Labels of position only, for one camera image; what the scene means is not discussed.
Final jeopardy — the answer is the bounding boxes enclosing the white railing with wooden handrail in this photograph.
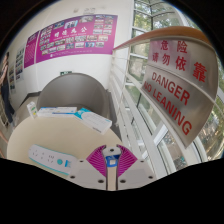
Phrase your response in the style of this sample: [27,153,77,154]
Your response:
[108,26,224,181]

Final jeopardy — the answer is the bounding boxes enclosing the white and blue charger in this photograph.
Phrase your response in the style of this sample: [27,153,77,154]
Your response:
[101,145,121,169]

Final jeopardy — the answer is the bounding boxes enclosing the grey round-backed chair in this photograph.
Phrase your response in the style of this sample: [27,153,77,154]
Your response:
[36,73,118,131]

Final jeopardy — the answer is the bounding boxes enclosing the long flat white box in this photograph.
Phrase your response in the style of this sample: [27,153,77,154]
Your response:
[36,106,78,118]

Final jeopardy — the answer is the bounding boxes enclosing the white-framed window wall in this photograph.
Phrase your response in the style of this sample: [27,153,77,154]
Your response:
[128,0,224,174]

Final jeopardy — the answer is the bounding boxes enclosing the metal danger sign red letters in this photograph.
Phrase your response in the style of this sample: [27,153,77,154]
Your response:
[141,64,214,148]

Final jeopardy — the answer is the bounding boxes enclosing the large magenta wall poster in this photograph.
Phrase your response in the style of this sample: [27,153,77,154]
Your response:
[35,13,118,64]

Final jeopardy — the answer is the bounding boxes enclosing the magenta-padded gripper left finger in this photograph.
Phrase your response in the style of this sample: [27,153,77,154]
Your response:
[68,144,108,192]

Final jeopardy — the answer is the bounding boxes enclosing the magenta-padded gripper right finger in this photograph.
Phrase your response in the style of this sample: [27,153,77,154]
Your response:
[115,144,157,192]

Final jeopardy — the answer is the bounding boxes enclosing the small white upright box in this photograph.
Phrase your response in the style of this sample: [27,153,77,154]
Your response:
[26,101,38,120]

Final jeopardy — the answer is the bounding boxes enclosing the white photo wall poster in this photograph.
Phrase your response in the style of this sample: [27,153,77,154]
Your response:
[7,63,17,95]
[14,46,26,84]

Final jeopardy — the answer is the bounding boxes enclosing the narrow magenta wall poster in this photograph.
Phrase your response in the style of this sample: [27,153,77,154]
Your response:
[23,31,40,69]

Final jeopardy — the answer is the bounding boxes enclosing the white and blue flat box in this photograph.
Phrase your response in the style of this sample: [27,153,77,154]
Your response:
[73,107,113,135]

